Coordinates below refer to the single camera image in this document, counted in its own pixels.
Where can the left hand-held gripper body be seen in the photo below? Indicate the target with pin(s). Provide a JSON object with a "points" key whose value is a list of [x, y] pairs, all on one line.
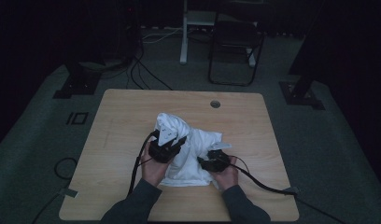
{"points": [[162, 149]]}

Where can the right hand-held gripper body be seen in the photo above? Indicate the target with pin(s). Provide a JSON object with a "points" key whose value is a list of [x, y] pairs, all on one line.
{"points": [[218, 160]]}

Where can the white skirt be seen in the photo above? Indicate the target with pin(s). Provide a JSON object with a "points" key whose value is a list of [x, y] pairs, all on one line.
{"points": [[193, 155]]}

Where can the person's right hand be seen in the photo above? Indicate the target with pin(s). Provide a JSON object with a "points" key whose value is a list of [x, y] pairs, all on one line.
{"points": [[227, 179]]}

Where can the person's left hand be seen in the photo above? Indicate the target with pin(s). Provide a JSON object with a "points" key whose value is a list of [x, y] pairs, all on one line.
{"points": [[154, 172]]}

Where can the grey tape piece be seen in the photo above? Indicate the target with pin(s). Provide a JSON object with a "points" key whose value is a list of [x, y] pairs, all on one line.
{"points": [[68, 193], [290, 190]]}

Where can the black slanted stand with base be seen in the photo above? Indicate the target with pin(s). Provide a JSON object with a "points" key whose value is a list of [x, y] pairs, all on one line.
{"points": [[300, 95]]}

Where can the black stand with flat base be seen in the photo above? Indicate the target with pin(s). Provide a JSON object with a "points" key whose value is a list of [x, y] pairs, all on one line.
{"points": [[78, 85]]}

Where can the black folding chair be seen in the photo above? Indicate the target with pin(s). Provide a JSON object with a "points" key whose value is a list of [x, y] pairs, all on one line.
{"points": [[237, 37]]}

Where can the white desk frame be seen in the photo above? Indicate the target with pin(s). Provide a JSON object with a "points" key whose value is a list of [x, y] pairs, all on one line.
{"points": [[184, 37]]}

